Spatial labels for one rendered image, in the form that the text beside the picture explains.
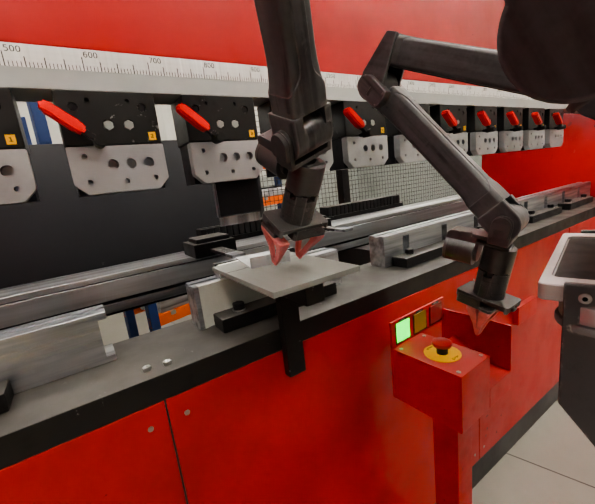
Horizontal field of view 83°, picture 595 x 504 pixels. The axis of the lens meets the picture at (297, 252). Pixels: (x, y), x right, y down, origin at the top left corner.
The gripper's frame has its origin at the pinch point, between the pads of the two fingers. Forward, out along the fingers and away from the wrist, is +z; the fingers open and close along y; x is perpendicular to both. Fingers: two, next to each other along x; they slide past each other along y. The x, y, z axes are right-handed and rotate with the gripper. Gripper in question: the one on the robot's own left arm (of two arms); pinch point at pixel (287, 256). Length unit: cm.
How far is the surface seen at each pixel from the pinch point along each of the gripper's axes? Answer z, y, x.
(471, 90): -25, -88, -29
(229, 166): -9.3, 3.3, -20.1
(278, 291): -4.0, 9.0, 10.4
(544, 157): 11, -215, -36
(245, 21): -33.0, -5.3, -34.9
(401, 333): 14.5, -21.9, 17.8
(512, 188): 36, -215, -42
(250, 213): 2.0, -2.0, -18.4
